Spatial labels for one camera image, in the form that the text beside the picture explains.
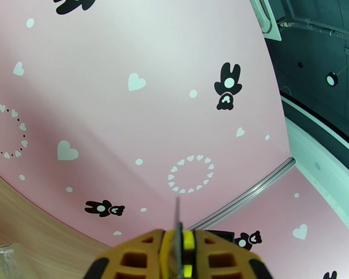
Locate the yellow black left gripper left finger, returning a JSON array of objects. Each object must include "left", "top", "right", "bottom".
[{"left": 82, "top": 228, "right": 171, "bottom": 279}]

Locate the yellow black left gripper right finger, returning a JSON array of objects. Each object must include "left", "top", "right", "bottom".
[{"left": 193, "top": 229, "right": 275, "bottom": 279}]

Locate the brown cardboard express box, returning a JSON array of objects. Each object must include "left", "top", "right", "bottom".
[{"left": 0, "top": 243, "right": 28, "bottom": 279}]

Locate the round ceiling spotlight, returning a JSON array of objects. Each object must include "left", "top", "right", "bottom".
[{"left": 325, "top": 72, "right": 339, "bottom": 87}]

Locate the white ceiling vent grille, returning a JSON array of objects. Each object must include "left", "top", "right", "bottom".
[{"left": 248, "top": 0, "right": 283, "bottom": 42}]

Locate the grey ceiling pipe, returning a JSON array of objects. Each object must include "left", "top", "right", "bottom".
[{"left": 277, "top": 19, "right": 349, "bottom": 43}]

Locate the aluminium corner post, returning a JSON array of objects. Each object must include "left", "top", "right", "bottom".
[{"left": 189, "top": 157, "right": 297, "bottom": 233}]

